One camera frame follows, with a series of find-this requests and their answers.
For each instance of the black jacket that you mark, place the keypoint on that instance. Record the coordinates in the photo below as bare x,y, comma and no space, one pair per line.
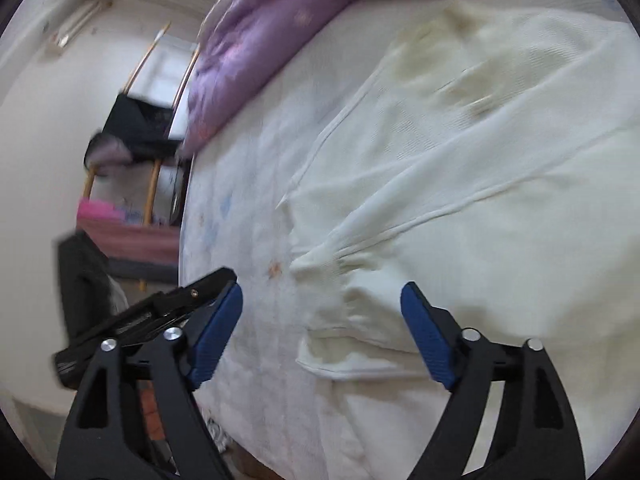
140,125

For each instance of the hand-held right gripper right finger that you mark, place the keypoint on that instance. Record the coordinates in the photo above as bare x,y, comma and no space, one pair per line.
427,335

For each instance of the white air conditioner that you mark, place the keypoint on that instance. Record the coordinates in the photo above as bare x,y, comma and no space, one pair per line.
75,25

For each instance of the purple floral quilt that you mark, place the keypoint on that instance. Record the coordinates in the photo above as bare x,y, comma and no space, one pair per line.
240,55

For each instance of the pink towel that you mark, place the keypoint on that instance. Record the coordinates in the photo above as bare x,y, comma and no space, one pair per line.
130,232

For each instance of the black television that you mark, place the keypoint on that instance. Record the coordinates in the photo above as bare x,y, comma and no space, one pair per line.
176,190

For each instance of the white jacket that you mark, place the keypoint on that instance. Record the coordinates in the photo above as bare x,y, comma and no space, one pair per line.
475,210

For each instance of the wooden clothes rack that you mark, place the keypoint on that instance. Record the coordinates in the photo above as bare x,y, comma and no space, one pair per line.
150,195

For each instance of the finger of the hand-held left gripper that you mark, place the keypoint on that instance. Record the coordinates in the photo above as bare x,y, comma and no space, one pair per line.
175,300

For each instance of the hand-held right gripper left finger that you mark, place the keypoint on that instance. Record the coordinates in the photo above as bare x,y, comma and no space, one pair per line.
217,335

